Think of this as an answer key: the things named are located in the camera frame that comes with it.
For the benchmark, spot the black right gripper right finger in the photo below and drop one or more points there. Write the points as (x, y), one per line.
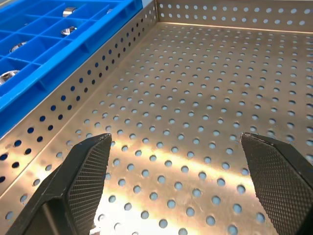
(281, 186)

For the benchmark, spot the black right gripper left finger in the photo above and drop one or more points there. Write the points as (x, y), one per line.
(73, 191)

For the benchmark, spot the blue compartment tray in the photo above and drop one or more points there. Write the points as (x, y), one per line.
(61, 61)

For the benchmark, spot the perforated metal tray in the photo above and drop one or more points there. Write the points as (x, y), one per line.
(218, 13)

